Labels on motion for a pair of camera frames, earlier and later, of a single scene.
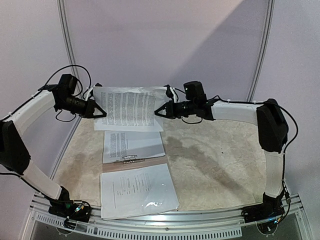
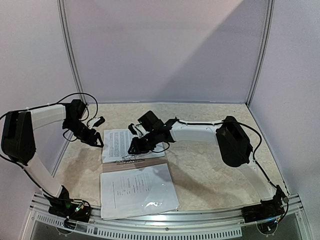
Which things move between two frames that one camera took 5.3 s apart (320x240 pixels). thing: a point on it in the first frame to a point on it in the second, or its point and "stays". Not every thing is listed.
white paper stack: (129, 108) to (116, 143)
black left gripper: (88, 112) to (92, 141)
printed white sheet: (137, 191) stays
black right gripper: (170, 110) to (139, 144)
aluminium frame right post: (261, 52) stays
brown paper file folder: (117, 165) stays
